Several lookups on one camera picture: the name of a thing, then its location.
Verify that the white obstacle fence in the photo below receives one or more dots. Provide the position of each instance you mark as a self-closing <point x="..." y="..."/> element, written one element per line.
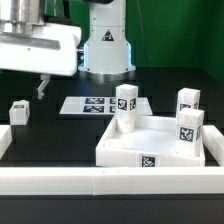
<point x="58" y="178"/>

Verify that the white square tabletop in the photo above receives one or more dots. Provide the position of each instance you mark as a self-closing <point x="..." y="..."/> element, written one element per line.
<point x="151" y="144"/>

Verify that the white fiducial marker board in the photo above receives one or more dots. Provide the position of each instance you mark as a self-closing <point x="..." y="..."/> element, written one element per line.
<point x="99" y="105"/>

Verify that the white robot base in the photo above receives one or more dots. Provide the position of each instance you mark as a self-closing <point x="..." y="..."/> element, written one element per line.
<point x="107" y="51"/>

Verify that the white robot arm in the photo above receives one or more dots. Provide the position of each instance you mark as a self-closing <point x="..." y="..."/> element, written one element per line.
<point x="20" y="17"/>

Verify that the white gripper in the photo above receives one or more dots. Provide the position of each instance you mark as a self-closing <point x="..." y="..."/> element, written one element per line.
<point x="52" y="49"/>

